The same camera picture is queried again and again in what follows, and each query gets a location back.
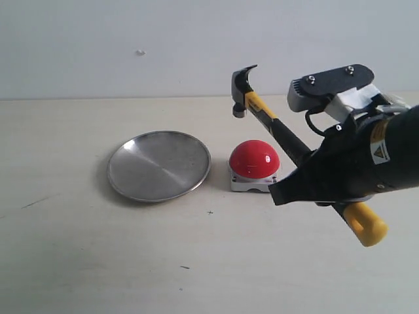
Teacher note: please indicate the black yellow claw hammer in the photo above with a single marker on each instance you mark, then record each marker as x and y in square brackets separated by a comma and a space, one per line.
[367, 226]

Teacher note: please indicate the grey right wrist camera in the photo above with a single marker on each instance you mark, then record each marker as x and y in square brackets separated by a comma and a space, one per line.
[337, 92]

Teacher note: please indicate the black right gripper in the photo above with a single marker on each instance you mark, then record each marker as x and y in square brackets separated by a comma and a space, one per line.
[378, 155]

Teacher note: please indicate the round steel plate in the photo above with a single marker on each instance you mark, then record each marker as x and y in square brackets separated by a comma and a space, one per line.
[158, 166]

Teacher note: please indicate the red dome push button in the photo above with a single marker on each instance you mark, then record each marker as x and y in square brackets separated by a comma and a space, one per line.
[253, 166]

